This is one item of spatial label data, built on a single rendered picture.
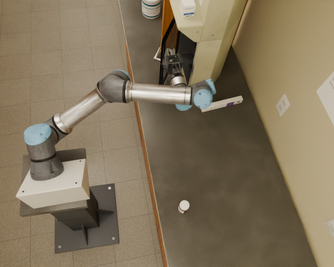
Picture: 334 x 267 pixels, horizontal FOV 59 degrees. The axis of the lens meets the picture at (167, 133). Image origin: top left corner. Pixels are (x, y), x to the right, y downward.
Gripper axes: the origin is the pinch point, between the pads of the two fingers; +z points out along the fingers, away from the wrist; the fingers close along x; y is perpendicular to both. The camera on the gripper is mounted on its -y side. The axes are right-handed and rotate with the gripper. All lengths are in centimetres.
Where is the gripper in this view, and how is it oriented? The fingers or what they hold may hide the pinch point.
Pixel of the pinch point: (168, 51)
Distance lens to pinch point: 157.3
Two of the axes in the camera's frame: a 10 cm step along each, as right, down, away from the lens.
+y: 0.7, -4.5, -8.9
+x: -9.8, 1.5, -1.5
